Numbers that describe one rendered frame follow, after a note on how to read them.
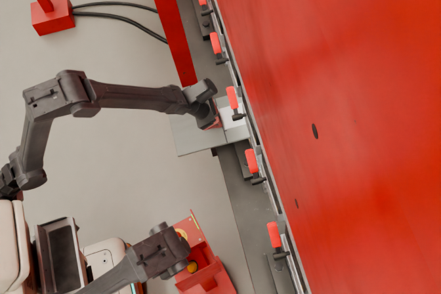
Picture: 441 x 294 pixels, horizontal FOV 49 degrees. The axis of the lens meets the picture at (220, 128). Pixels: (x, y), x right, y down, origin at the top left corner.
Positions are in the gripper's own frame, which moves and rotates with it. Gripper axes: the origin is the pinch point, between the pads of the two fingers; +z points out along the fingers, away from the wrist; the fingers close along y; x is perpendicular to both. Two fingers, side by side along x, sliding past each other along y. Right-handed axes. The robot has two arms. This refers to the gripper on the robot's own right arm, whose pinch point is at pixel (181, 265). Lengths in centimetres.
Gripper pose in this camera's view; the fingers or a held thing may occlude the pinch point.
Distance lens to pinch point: 169.7
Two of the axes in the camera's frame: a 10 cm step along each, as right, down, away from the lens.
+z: 3.2, 3.4, 8.8
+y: 8.3, -5.5, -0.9
